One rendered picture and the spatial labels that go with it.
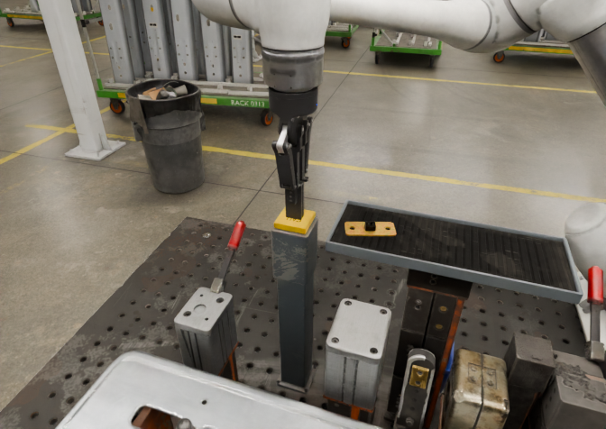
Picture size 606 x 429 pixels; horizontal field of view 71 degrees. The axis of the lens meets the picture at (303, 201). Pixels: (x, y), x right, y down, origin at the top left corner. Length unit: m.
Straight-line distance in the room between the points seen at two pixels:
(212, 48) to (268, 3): 4.04
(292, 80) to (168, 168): 2.55
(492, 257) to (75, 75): 3.51
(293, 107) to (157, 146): 2.46
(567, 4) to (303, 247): 0.65
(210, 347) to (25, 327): 1.82
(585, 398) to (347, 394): 0.31
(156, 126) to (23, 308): 1.28
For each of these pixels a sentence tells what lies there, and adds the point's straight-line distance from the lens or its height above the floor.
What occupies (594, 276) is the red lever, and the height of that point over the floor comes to 1.15.
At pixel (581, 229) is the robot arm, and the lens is 1.19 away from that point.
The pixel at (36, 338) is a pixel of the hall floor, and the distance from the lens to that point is 2.41.
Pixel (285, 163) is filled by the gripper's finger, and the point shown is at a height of 1.28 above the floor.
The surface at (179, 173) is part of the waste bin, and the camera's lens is 3.13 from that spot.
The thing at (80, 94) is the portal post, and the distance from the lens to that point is 3.90.
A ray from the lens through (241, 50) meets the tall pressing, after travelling 4.52.
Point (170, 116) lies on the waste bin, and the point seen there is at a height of 0.60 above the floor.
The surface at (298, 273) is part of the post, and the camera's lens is 0.79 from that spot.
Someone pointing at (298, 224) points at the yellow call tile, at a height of 1.15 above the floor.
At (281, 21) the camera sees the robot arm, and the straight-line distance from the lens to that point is 0.59.
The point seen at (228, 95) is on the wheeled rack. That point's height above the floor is 0.28.
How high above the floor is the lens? 1.58
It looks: 32 degrees down
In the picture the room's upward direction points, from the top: straight up
